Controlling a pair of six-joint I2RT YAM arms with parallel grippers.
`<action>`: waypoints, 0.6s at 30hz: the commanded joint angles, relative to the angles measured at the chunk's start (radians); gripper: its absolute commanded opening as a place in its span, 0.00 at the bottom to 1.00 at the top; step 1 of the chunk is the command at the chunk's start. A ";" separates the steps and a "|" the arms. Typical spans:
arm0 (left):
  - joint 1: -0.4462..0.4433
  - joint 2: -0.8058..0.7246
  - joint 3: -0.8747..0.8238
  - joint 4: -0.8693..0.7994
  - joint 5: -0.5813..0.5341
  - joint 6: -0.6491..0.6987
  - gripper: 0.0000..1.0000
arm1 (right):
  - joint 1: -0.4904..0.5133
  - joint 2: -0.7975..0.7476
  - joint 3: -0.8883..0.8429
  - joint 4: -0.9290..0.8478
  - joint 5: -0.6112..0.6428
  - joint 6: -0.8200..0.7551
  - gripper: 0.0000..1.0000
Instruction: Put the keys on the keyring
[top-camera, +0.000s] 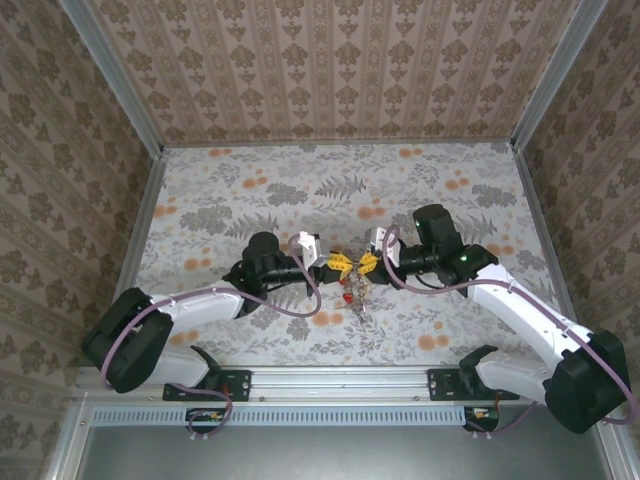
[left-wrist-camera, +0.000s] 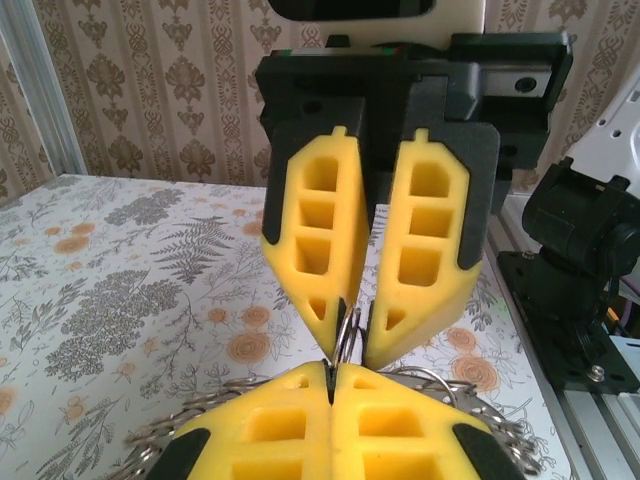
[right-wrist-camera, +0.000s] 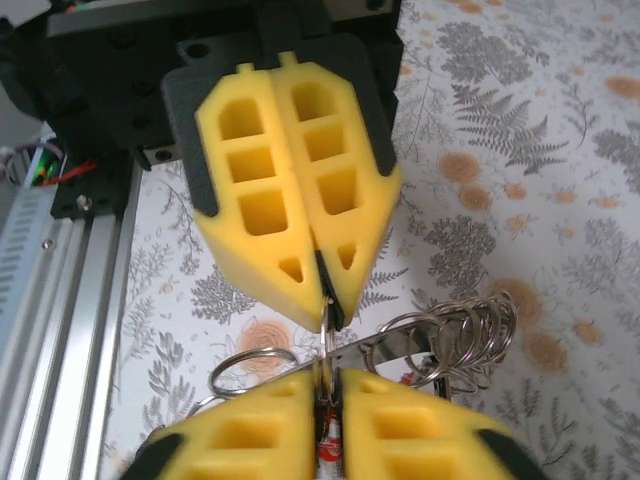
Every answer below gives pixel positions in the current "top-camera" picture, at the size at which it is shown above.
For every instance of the metal disc with split rings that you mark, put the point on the metal disc with split rings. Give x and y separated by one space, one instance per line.
357 300

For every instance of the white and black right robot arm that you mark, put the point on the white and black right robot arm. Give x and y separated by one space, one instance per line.
525 310

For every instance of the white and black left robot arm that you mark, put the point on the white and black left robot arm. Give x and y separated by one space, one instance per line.
200 305

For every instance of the green circuit board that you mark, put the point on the green circuit board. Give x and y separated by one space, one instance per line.
482 414
207 415

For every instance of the grey metal panel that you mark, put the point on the grey metal panel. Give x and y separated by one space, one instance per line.
325 455

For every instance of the aluminium table side rail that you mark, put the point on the aluminium table side rail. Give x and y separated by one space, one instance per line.
145 225
545 235

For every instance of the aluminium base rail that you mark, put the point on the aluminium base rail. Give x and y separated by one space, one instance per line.
340 382

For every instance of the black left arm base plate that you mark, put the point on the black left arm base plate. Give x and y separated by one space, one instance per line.
240 380

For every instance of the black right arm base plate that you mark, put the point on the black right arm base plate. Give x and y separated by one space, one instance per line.
442 385

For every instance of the aluminium frame post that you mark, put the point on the aluminium frame post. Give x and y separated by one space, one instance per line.
115 80
555 75

